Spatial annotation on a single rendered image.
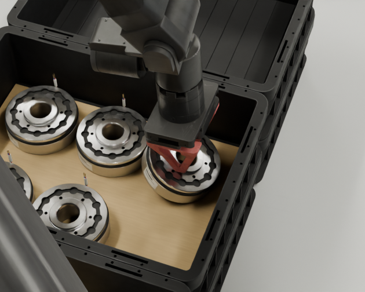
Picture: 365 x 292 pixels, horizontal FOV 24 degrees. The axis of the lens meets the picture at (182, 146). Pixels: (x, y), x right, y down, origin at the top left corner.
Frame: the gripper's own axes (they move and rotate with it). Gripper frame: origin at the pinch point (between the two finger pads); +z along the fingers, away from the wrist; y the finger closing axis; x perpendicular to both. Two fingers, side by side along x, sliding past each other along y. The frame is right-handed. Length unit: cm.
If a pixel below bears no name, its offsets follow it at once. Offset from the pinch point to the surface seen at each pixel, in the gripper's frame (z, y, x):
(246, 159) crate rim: -3.8, 1.6, 8.8
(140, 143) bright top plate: 2.0, -1.3, -7.3
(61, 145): 3.0, 1.4, -18.3
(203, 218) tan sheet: 5.9, 5.4, 3.9
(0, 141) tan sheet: 3.4, 3.0, -27.1
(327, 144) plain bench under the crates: 19.1, -22.8, 14.7
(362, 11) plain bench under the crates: 18, -55, 13
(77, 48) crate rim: -6.3, -8.6, -18.7
